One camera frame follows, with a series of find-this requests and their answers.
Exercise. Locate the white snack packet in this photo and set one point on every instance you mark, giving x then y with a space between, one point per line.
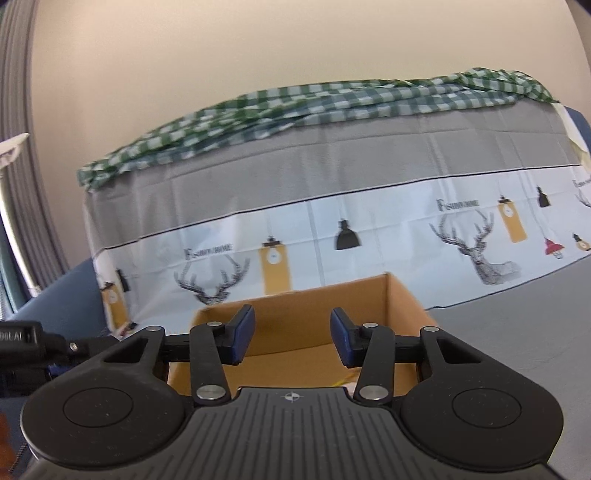
349 386

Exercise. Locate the blue sofa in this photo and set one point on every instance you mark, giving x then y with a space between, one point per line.
60 300

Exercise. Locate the white curtain hook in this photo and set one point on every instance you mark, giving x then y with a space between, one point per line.
14 147

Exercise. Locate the white vertical pole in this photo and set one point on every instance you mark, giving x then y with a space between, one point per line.
21 249

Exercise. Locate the green checked cloth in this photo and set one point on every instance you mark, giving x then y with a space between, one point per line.
277 106

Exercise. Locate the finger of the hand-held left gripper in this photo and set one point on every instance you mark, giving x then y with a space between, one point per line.
60 351

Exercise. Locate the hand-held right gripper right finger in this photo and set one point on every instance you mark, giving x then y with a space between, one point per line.
341 339

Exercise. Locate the grey curtain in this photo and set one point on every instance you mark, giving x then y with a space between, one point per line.
27 207

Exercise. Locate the grey white deer printed cloth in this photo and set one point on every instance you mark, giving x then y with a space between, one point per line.
369 161

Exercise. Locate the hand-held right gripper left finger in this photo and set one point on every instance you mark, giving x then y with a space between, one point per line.
242 334

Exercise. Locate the brown cardboard box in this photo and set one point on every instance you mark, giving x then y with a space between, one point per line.
300 318

